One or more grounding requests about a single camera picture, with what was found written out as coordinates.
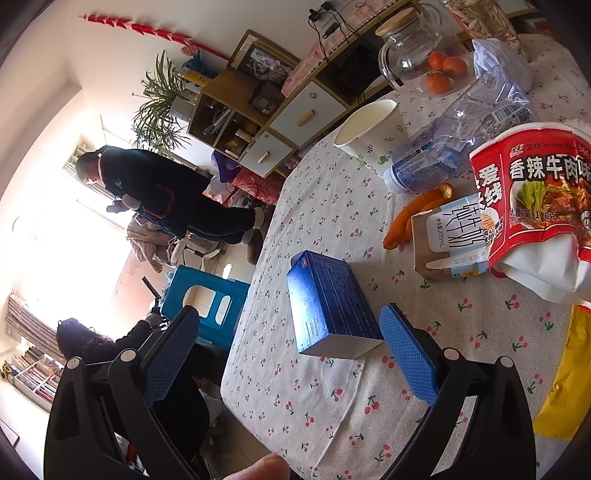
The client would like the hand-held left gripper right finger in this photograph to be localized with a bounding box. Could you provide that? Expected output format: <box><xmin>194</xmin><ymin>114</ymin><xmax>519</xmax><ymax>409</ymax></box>
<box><xmin>379</xmin><ymin>303</ymin><xmax>555</xmax><ymax>480</ymax></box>

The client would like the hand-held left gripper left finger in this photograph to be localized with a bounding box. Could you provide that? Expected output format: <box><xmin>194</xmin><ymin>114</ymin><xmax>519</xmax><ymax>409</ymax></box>
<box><xmin>44</xmin><ymin>305</ymin><xmax>218</xmax><ymax>480</ymax></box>

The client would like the blue cardboard box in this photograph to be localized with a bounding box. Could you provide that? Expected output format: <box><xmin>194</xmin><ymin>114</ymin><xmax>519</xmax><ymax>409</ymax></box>
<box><xmin>286</xmin><ymin>250</ymin><xmax>385</xmax><ymax>358</ymax></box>

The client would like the brown and white milk carton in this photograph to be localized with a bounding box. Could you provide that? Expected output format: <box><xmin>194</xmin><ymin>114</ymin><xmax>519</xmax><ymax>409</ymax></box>
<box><xmin>410</xmin><ymin>194</ymin><xmax>492</xmax><ymax>281</ymax></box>

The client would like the person's left hand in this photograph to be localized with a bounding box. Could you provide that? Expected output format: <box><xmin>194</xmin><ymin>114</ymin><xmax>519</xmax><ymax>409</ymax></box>
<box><xmin>221</xmin><ymin>453</ymin><xmax>291</xmax><ymax>480</ymax></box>

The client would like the blue plastic stool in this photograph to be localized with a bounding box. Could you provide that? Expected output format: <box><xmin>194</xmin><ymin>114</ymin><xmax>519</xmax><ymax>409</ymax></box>
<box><xmin>168</xmin><ymin>265</ymin><xmax>250</xmax><ymax>352</ymax></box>

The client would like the beige fleece blanket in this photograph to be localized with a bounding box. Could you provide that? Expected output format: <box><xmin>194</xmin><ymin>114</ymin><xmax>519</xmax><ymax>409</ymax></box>
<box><xmin>127</xmin><ymin>217</ymin><xmax>185</xmax><ymax>273</ymax></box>

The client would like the large orange peel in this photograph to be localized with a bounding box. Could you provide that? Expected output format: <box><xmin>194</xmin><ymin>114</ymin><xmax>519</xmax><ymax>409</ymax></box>
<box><xmin>382</xmin><ymin>189</ymin><xmax>444</xmax><ymax>250</ymax></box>

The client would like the yellow snack packet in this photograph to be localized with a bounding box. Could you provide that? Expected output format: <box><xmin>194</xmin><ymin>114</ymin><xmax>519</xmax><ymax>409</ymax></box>
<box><xmin>533</xmin><ymin>305</ymin><xmax>591</xmax><ymax>439</ymax></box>

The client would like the cherry print tablecloth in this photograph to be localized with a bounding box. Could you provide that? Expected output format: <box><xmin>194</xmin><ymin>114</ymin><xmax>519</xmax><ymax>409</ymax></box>
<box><xmin>220</xmin><ymin>34</ymin><xmax>591</xmax><ymax>480</ymax></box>

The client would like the red patterned bag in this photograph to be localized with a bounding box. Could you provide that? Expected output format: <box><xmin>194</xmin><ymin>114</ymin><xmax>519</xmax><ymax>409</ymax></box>
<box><xmin>231</xmin><ymin>168</ymin><xmax>284</xmax><ymax>206</ymax></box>

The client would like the crushed clear plastic bottle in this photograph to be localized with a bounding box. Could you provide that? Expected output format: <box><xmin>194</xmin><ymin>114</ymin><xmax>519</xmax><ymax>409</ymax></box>
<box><xmin>384</xmin><ymin>74</ymin><xmax>539</xmax><ymax>193</ymax></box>

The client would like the red instant noodle cup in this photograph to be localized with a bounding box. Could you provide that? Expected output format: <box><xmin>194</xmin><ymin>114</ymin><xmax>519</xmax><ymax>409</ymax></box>
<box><xmin>469</xmin><ymin>121</ymin><xmax>591</xmax><ymax>305</ymax></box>

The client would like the white cabinet drawer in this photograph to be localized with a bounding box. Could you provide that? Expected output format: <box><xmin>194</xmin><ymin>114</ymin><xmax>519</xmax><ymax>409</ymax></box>
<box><xmin>240</xmin><ymin>130</ymin><xmax>296</xmax><ymax>177</ymax></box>
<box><xmin>269</xmin><ymin>80</ymin><xmax>347</xmax><ymax>139</ymax></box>

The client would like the white paper cup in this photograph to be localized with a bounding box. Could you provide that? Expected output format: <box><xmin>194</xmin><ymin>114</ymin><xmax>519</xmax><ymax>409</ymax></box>
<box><xmin>333</xmin><ymin>99</ymin><xmax>408</xmax><ymax>176</ymax></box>

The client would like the green potted plant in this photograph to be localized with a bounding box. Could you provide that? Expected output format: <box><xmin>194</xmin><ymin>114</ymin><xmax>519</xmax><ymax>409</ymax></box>
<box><xmin>131</xmin><ymin>51</ymin><xmax>195</xmax><ymax>153</ymax></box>

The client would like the wooden cabinet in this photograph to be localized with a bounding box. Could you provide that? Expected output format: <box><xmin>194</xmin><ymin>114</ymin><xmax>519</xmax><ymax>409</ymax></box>
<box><xmin>187</xmin><ymin>0</ymin><xmax>416</xmax><ymax>178</ymax></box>

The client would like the glass jar with oranges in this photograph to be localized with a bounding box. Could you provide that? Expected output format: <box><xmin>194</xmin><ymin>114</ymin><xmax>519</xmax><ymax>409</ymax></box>
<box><xmin>375</xmin><ymin>2</ymin><xmax>472</xmax><ymax>99</ymax></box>

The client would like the pink floral cabinet runner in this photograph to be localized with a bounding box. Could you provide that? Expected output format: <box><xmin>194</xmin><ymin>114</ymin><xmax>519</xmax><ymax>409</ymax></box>
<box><xmin>281</xmin><ymin>0</ymin><xmax>407</xmax><ymax>97</ymax></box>

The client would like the crumpled clear plastic bag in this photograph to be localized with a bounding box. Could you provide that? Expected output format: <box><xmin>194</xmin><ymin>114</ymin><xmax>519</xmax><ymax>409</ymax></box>
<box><xmin>472</xmin><ymin>38</ymin><xmax>533</xmax><ymax>93</ymax></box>

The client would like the framed picture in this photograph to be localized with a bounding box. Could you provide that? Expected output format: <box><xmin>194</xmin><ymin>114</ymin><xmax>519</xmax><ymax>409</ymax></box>
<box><xmin>231</xmin><ymin>30</ymin><xmax>301</xmax><ymax>86</ymax></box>

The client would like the glass jar of beige snacks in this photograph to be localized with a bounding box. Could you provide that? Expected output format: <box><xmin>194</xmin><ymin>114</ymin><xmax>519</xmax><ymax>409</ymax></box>
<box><xmin>443</xmin><ymin>0</ymin><xmax>522</xmax><ymax>51</ymax></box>

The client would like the red hanging decoration string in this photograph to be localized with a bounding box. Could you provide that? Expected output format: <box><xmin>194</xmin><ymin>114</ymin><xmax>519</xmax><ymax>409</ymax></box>
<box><xmin>83</xmin><ymin>14</ymin><xmax>232</xmax><ymax>61</ymax></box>

